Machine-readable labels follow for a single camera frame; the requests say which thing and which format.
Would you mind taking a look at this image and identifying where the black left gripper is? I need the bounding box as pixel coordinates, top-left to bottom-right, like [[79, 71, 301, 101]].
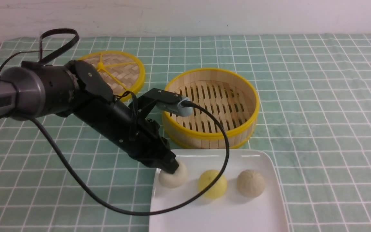
[[73, 93, 179, 174]]

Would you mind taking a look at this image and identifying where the white steamed bun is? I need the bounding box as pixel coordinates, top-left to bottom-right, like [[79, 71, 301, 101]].
[[237, 170, 266, 198], [158, 160, 188, 189]]

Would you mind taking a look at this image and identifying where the yellow steamed bun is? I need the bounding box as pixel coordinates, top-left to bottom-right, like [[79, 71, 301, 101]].
[[198, 169, 228, 199]]

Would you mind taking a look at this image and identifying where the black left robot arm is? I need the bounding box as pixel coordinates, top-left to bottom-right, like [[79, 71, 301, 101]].
[[0, 28, 179, 174]]

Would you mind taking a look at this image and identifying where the white square plate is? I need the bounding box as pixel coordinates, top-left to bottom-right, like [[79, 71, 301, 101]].
[[148, 149, 290, 232]]

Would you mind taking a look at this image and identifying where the yellow bamboo steamer basket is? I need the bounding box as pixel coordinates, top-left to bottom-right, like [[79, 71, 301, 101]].
[[162, 68, 260, 149]]

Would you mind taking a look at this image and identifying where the yellow bamboo steamer lid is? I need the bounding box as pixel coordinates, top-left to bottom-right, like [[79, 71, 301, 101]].
[[79, 50, 145, 96]]

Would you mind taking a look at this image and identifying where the green checkered tablecloth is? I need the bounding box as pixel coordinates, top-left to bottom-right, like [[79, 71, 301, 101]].
[[0, 34, 371, 232]]

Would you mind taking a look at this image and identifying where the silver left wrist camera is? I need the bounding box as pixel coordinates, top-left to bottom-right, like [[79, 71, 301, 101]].
[[138, 88, 193, 118]]

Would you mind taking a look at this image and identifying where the black camera cable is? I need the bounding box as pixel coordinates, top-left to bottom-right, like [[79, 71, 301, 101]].
[[0, 102, 230, 232]]

